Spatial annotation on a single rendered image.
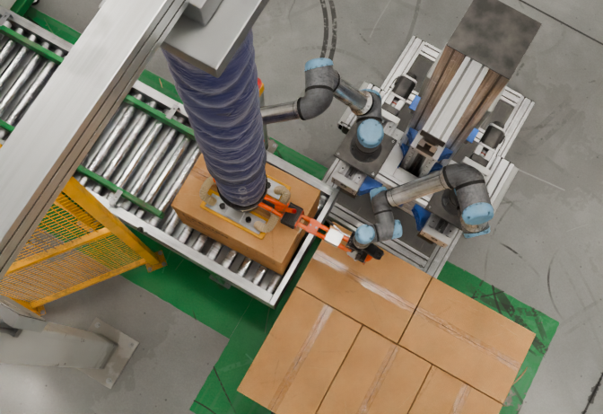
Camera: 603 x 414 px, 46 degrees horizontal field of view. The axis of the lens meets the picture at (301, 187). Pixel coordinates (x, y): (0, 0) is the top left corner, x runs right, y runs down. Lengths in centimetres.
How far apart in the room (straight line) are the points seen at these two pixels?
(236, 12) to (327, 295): 238
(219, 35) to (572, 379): 346
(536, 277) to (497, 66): 222
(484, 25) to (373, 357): 185
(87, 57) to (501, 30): 162
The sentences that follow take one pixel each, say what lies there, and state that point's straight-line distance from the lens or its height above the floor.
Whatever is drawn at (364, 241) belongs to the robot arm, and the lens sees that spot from 291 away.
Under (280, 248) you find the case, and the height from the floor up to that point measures 95.
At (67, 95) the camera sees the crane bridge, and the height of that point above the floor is 305.
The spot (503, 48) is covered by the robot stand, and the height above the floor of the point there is 203.
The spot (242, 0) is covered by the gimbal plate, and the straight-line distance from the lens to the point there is 161.
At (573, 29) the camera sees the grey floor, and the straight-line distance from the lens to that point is 517.
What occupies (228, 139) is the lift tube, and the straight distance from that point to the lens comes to 227.
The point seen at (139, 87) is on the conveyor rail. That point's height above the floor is 59.
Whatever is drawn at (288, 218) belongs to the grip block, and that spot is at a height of 109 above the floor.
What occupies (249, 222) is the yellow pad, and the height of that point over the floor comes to 99.
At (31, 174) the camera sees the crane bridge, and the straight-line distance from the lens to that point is 135.
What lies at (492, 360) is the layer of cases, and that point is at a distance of 387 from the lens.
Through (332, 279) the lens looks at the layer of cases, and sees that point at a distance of 377.
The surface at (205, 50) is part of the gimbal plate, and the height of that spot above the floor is 287.
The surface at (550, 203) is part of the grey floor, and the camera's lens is 468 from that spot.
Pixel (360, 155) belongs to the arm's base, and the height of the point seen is 109.
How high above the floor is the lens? 427
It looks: 75 degrees down
